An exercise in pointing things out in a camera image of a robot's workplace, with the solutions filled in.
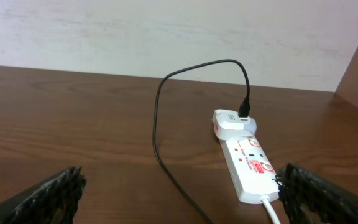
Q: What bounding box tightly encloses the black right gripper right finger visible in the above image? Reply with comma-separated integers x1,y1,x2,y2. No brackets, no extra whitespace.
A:
275,163,358,224

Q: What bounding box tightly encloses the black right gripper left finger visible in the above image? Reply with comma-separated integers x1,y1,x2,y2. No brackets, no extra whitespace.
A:
0,166,86,224

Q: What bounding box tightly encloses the black usb charging cable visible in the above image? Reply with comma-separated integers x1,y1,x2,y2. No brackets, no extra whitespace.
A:
152,58,251,224

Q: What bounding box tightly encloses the white usb charger adapter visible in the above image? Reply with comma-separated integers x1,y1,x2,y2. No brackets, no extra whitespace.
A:
212,109,257,141

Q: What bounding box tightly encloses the white power strip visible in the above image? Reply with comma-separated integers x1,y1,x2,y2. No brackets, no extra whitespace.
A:
220,137,279,204

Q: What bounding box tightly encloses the white power strip cord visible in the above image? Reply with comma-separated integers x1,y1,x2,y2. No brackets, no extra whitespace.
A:
260,196,282,224

